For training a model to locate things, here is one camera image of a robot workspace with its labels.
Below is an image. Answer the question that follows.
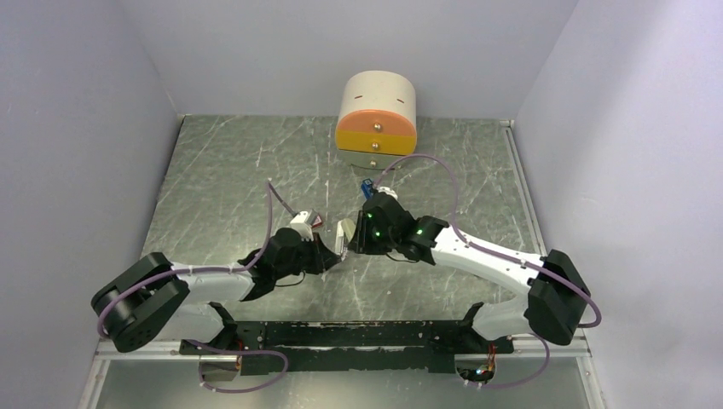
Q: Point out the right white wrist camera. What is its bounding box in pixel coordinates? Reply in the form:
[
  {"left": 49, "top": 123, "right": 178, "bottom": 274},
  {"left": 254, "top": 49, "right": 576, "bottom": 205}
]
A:
[{"left": 376, "top": 187, "right": 398, "bottom": 199}]

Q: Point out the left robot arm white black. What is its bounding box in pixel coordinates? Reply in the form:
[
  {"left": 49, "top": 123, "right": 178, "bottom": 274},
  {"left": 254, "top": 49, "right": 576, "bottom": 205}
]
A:
[{"left": 91, "top": 228, "right": 342, "bottom": 354}]

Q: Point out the blue black stapler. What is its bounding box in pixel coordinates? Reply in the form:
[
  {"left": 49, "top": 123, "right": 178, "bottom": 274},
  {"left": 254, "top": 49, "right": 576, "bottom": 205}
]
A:
[{"left": 360, "top": 179, "right": 377, "bottom": 199}]

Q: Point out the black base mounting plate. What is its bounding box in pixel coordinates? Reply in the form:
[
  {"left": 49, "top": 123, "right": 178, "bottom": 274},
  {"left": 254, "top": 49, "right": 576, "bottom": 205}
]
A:
[{"left": 211, "top": 320, "right": 514, "bottom": 373}]

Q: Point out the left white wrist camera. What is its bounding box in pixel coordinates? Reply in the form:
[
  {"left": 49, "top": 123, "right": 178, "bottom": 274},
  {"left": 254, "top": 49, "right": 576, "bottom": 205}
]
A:
[{"left": 289, "top": 210, "right": 324, "bottom": 240}]

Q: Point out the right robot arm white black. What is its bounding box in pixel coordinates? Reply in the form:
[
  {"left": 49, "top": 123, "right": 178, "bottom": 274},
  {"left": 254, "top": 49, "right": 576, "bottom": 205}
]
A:
[{"left": 349, "top": 193, "right": 591, "bottom": 353}]

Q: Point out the beige mini drawer cabinet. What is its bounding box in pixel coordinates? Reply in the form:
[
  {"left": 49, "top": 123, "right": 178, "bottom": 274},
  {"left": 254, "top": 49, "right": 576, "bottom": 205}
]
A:
[{"left": 334, "top": 70, "right": 418, "bottom": 170}]

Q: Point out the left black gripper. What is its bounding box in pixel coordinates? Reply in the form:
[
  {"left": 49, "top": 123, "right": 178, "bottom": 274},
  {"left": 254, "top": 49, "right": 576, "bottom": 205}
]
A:
[{"left": 275, "top": 231, "right": 340, "bottom": 279}]

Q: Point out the beige white stapler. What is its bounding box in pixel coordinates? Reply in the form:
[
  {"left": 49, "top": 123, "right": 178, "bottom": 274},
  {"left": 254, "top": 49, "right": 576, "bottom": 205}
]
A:
[{"left": 334, "top": 218, "right": 356, "bottom": 261}]

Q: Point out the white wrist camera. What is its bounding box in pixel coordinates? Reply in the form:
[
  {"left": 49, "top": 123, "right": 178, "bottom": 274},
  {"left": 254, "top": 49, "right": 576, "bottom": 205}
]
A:
[
  {"left": 376, "top": 187, "right": 398, "bottom": 199},
  {"left": 289, "top": 210, "right": 324, "bottom": 240}
]

